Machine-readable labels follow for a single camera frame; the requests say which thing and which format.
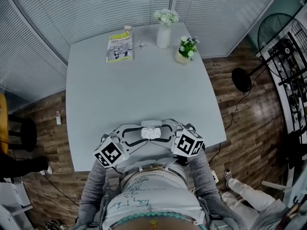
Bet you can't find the white vase with white flowers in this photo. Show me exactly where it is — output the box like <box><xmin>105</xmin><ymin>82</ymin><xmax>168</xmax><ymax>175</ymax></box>
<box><xmin>153</xmin><ymin>8</ymin><xmax>180</xmax><ymax>49</ymax></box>

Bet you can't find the green yellow magazine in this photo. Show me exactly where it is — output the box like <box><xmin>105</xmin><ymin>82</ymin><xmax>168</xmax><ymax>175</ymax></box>
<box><xmin>105</xmin><ymin>32</ymin><xmax>134</xmax><ymax>64</ymax></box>

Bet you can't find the person's left forearm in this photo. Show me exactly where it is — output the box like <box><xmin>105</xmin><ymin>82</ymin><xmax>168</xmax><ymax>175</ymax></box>
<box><xmin>79</xmin><ymin>161</ymin><xmax>118</xmax><ymax>215</ymax></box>

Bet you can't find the round wooden side table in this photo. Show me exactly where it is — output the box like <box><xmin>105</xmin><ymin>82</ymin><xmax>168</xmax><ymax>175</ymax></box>
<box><xmin>0</xmin><ymin>93</ymin><xmax>38</xmax><ymax>153</ymax></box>

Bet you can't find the black standing fan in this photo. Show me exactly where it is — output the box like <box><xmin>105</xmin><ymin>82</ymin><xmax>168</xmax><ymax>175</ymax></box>
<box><xmin>231</xmin><ymin>12</ymin><xmax>307</xmax><ymax>93</ymax></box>

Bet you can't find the black floor cable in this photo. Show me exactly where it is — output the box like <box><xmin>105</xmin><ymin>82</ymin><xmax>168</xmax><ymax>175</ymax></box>
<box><xmin>42</xmin><ymin>174</ymin><xmax>80</xmax><ymax>206</ymax></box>

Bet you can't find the white chair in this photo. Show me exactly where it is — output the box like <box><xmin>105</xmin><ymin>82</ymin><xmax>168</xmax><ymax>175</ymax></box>
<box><xmin>261</xmin><ymin>173</ymin><xmax>307</xmax><ymax>208</ymax></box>

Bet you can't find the teal bead necklace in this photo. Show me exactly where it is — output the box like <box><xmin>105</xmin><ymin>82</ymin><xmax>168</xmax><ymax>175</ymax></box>
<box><xmin>112</xmin><ymin>212</ymin><xmax>192</xmax><ymax>227</ymax></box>

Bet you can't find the black office chair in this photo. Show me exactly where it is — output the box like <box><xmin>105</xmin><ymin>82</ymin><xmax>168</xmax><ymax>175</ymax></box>
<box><xmin>285</xmin><ymin>128</ymin><xmax>307</xmax><ymax>170</ymax></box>

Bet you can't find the small potted flower plant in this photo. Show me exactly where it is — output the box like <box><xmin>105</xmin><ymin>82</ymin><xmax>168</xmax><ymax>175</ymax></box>
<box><xmin>174</xmin><ymin>35</ymin><xmax>200</xmax><ymax>65</ymax></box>

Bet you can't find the snake print belt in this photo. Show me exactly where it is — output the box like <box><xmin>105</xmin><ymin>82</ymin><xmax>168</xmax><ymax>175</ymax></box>
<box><xmin>139</xmin><ymin>164</ymin><xmax>168</xmax><ymax>172</ymax></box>

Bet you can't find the black fan cable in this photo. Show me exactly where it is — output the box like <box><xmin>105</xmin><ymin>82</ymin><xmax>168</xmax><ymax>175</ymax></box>
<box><xmin>208</xmin><ymin>91</ymin><xmax>251</xmax><ymax>165</ymax></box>

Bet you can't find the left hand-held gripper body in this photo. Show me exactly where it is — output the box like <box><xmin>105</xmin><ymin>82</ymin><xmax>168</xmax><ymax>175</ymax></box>
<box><xmin>93</xmin><ymin>131</ymin><xmax>130</xmax><ymax>169</ymax></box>

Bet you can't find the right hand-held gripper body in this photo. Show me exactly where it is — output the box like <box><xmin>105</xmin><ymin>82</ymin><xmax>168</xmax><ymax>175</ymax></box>
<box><xmin>170</xmin><ymin>123</ymin><xmax>205</xmax><ymax>157</ymax></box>

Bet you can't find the person's right forearm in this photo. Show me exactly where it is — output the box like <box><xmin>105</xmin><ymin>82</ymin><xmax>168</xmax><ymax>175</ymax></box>
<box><xmin>186</xmin><ymin>149</ymin><xmax>220</xmax><ymax>201</ymax></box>

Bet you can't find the person's body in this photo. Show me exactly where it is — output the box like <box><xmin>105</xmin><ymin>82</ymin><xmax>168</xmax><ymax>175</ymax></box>
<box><xmin>76</xmin><ymin>157</ymin><xmax>243</xmax><ymax>230</ymax></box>

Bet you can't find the white floor cable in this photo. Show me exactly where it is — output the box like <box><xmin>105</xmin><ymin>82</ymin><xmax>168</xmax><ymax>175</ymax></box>
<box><xmin>22</xmin><ymin>183</ymin><xmax>80</xmax><ymax>212</ymax></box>

